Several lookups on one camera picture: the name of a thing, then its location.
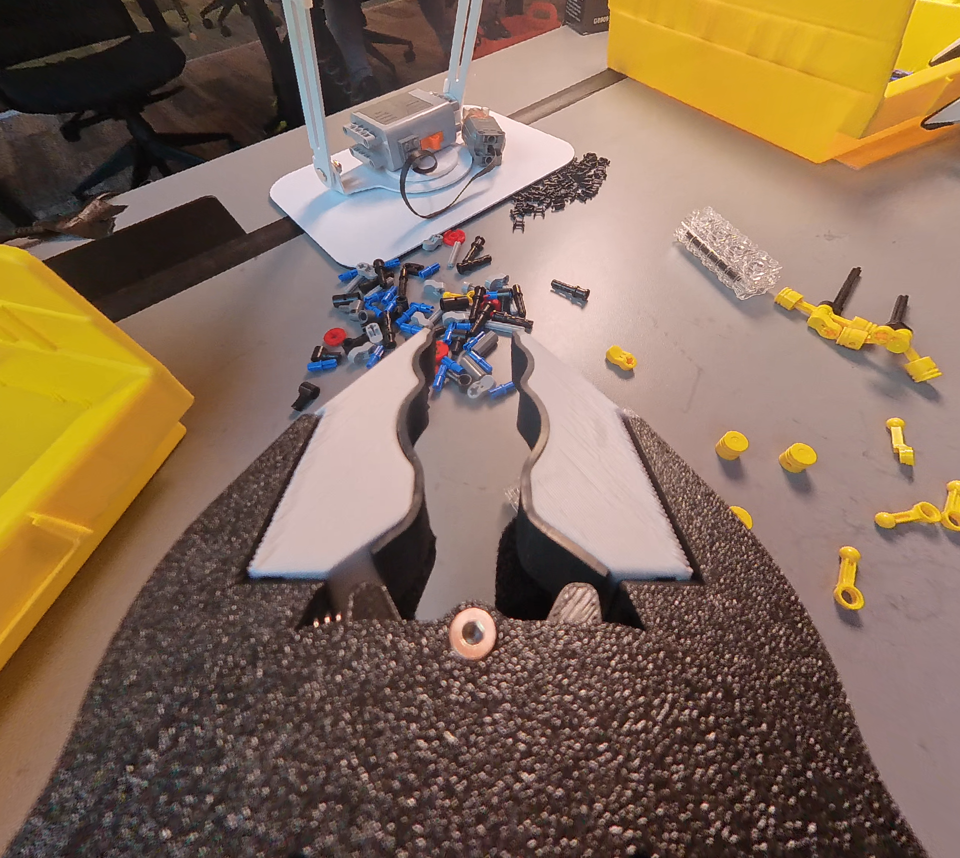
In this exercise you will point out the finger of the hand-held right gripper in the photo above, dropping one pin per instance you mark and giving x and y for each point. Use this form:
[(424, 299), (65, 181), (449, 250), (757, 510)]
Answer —
[(949, 54), (946, 116)]

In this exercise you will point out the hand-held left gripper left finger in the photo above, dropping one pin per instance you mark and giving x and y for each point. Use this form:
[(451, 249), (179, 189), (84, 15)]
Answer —
[(337, 491)]

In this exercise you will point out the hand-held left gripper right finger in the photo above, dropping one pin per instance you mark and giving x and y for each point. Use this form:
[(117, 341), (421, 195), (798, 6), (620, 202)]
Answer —
[(607, 491)]

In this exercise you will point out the pile of mixed building parts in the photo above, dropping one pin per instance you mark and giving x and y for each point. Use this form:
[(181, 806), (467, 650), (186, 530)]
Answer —
[(390, 318)]

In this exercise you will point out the yellow piston crank assembly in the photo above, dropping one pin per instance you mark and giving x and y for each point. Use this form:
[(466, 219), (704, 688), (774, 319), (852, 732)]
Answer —
[(922, 369), (821, 322)]

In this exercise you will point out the yellow cam piece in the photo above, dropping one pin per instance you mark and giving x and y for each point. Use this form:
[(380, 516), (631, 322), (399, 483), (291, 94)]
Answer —
[(849, 566)]

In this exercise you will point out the grey desk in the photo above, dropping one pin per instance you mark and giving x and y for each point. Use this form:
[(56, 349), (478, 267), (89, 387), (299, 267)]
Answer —
[(247, 176), (712, 378)]

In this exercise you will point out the black angled connector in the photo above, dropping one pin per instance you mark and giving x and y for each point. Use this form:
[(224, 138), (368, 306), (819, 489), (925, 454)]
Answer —
[(305, 395)]

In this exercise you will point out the yellow piston cylinder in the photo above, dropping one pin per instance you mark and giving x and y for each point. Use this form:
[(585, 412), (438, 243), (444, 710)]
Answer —
[(732, 445), (797, 457), (742, 518)]

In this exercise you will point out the yellow crank connector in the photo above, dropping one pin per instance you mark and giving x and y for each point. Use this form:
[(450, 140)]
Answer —
[(621, 357)]

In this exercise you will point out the long black pin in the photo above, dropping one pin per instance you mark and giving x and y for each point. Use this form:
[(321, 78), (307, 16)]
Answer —
[(570, 290)]

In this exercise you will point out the yellow connecting rod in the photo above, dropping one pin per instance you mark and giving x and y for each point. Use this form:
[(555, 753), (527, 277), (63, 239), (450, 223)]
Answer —
[(900, 518), (898, 434), (952, 506)]

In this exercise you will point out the pile of black clip pins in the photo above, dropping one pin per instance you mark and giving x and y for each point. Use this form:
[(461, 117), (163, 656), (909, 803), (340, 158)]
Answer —
[(559, 191)]

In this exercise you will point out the white metal stand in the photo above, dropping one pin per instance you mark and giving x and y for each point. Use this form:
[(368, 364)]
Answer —
[(525, 153)]

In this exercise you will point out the grey battery box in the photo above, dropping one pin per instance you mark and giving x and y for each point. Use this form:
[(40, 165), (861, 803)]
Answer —
[(390, 123)]

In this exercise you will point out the red and black object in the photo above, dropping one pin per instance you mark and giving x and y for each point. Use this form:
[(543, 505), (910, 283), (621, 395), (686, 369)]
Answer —
[(536, 15)]

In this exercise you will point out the black office chair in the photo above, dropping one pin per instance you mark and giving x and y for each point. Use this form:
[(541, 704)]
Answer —
[(225, 15), (90, 63)]

